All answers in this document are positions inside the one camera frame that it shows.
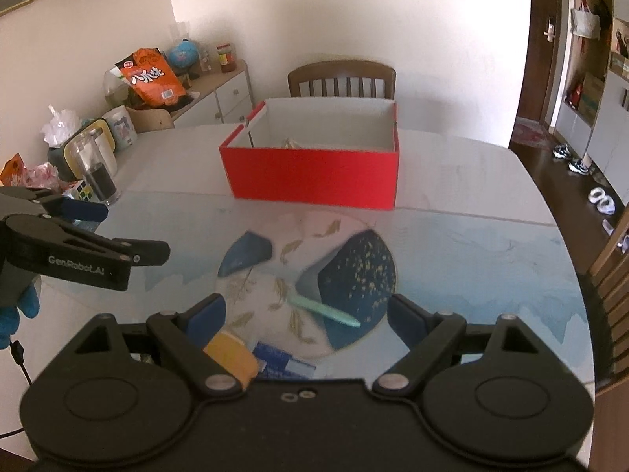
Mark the blue tissue packet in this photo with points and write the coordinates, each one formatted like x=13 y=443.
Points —
x=280 y=359

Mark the yellow-rimmed dark container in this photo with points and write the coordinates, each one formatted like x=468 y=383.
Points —
x=61 y=155

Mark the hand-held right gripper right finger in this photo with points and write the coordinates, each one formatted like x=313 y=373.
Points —
x=405 y=319

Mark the green pen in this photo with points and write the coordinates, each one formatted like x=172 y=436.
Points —
x=319 y=307

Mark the brown door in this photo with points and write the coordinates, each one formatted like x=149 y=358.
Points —
x=540 y=83

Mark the hanging tote bag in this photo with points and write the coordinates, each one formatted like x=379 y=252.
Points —
x=585 y=22

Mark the grey shelf cabinet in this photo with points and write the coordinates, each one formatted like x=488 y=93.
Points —
x=607 y=132

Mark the person's left hand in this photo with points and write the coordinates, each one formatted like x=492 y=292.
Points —
x=27 y=302

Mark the orange snack bag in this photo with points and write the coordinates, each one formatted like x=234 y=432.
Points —
x=152 y=78

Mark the white plastic bag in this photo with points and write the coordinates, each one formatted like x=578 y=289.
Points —
x=59 y=125

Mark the blue globe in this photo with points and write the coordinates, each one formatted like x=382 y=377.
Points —
x=183 y=54

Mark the dark wooden chair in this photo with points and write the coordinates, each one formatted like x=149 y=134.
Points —
x=339 y=78

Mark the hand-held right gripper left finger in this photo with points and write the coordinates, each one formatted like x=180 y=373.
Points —
x=209 y=315

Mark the small clear bottle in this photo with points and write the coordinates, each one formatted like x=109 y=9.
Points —
x=205 y=63

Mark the red bag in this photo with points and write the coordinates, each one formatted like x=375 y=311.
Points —
x=575 y=96

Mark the pink packet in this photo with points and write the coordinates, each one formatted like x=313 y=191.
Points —
x=42 y=177

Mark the puzzle cube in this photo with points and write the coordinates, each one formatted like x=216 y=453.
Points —
x=82 y=191

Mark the dark sneaker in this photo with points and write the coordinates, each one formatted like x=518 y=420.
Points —
x=580 y=165
x=561 y=151

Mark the orange round container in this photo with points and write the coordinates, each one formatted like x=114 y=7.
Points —
x=231 y=354

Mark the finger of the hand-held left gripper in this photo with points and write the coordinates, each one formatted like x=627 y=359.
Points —
x=147 y=251
x=86 y=210

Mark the blue printed table mat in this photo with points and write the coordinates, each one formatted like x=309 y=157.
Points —
x=467 y=265

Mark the red cardboard box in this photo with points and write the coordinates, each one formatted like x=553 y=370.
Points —
x=314 y=182

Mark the orange packet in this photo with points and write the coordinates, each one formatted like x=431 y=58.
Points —
x=11 y=172

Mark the glass jar dark contents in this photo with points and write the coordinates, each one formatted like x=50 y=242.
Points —
x=100 y=182

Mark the white shoe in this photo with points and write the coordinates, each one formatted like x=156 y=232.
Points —
x=596 y=194
x=607 y=205

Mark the translucent plastic container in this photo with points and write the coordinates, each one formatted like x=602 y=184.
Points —
x=115 y=88

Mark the beige crumpled item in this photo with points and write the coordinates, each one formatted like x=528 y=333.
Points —
x=293 y=143

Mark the patterned rug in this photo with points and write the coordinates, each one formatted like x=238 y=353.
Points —
x=530 y=135

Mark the red-lidded jar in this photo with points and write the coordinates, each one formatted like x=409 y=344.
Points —
x=226 y=59

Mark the white sideboard cabinet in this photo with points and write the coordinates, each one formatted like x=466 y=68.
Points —
x=231 y=93

